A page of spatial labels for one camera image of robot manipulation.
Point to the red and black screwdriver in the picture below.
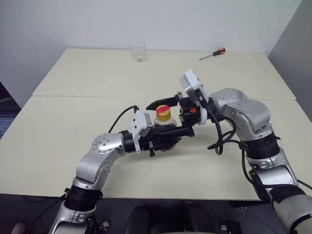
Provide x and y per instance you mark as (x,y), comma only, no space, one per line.
(220,50)

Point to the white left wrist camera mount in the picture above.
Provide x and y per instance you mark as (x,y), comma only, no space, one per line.
(139,122)

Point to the red and yellow bottle cap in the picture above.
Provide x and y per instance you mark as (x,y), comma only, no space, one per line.
(162,111)

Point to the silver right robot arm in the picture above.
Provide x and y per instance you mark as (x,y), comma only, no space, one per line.
(253,109)

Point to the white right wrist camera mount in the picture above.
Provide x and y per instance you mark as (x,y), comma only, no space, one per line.
(192,80)

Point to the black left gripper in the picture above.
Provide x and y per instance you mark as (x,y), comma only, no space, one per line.
(152,143)

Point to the clear bottle with dark drink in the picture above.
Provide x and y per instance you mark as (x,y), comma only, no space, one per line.
(165,123)

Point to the dark open laptop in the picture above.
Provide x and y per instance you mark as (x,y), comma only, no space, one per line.
(6,126)

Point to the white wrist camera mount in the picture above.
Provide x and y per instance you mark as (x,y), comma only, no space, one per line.
(139,122)
(192,80)

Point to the brown rounded object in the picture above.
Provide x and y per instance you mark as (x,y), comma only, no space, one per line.
(20,229)

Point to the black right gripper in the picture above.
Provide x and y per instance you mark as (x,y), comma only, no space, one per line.
(186,107)

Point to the dark rounded shape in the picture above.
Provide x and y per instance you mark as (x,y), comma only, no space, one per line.
(140,219)

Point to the clear glass tumbler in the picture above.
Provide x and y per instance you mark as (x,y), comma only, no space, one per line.
(137,52)

